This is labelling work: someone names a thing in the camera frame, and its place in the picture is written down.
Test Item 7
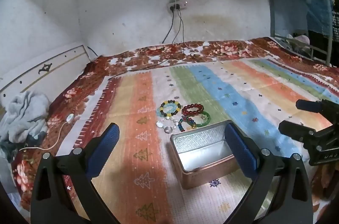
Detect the striped mat with tree print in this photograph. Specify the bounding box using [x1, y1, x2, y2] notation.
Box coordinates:
[57, 56, 339, 224]

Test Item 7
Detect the brown floral blanket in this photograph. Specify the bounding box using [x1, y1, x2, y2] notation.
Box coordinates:
[11, 37, 339, 214]

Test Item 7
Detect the grey crumpled cloth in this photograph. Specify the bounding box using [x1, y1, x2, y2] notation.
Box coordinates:
[0, 91, 50, 161]

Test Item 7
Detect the white headboard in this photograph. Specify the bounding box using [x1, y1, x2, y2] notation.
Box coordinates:
[0, 44, 92, 108]

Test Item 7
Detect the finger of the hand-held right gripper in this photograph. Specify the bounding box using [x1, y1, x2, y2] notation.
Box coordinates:
[296, 99, 326, 113]
[278, 120, 318, 143]

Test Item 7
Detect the light blue bead bracelet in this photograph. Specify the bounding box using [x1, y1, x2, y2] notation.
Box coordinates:
[160, 105, 175, 118]

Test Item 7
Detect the green jade bangle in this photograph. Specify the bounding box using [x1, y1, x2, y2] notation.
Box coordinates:
[194, 111, 212, 128]

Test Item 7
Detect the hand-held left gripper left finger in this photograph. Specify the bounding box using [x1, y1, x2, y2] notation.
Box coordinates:
[30, 122, 120, 224]

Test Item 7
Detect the blue metal rack with clothes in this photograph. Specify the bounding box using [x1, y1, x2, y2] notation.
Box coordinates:
[265, 0, 339, 67]

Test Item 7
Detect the yellow and black bead bracelet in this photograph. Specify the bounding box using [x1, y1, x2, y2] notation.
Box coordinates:
[159, 100, 183, 118]

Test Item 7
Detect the copper tin box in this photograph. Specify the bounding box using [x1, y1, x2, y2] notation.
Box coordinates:
[169, 119, 255, 190]

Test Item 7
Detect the black cable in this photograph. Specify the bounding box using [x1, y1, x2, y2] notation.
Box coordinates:
[161, 9, 175, 44]
[110, 10, 186, 79]

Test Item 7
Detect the white bead bracelet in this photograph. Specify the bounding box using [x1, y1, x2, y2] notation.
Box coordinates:
[156, 115, 181, 134]

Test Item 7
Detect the white cable with switch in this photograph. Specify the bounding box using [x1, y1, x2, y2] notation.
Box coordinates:
[18, 114, 75, 153]

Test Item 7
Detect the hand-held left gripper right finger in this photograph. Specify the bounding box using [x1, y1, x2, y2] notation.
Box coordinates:
[224, 123, 314, 224]

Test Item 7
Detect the multicoloured bead bracelet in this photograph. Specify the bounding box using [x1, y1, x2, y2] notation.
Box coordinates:
[178, 116, 198, 132]

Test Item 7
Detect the thin white cable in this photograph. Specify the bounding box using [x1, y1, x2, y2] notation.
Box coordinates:
[182, 41, 204, 59]

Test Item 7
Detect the red bead bracelet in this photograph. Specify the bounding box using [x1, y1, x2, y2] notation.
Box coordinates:
[182, 104, 205, 116]

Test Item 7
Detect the white power strip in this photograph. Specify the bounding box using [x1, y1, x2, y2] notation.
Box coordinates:
[166, 0, 189, 11]

